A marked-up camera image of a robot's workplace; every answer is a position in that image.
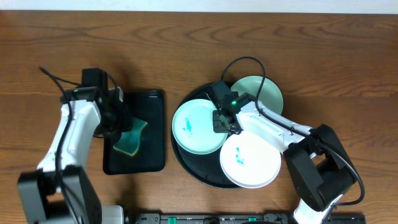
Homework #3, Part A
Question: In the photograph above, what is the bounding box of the green yellow sponge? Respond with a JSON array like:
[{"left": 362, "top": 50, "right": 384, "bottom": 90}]
[{"left": 113, "top": 117, "right": 147, "bottom": 157}]

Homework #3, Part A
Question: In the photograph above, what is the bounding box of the mint green plate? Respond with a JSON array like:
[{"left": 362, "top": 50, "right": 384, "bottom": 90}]
[{"left": 172, "top": 99, "right": 228, "bottom": 155}]

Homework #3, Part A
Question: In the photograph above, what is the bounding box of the white plate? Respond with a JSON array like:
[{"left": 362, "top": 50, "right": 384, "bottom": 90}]
[{"left": 220, "top": 131, "right": 281, "bottom": 189}]

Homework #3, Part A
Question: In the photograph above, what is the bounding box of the sage green plate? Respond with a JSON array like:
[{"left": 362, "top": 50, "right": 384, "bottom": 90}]
[{"left": 231, "top": 76, "right": 284, "bottom": 115}]

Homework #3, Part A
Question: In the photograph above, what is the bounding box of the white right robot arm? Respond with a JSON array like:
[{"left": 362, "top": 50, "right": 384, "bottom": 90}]
[{"left": 211, "top": 92, "right": 363, "bottom": 223}]

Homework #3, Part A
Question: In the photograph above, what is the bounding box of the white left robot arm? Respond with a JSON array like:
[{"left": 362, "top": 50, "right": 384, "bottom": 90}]
[{"left": 17, "top": 86, "right": 132, "bottom": 223}]

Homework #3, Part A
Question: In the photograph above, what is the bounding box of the black rectangular tray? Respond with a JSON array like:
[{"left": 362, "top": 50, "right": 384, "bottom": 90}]
[{"left": 103, "top": 90, "right": 165, "bottom": 175}]

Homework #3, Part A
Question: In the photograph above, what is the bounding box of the black round tray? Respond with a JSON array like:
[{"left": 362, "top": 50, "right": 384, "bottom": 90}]
[{"left": 170, "top": 83, "right": 239, "bottom": 189}]

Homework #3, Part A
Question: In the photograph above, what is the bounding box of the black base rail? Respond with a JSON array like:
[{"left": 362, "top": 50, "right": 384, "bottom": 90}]
[{"left": 134, "top": 213, "right": 366, "bottom": 224}]

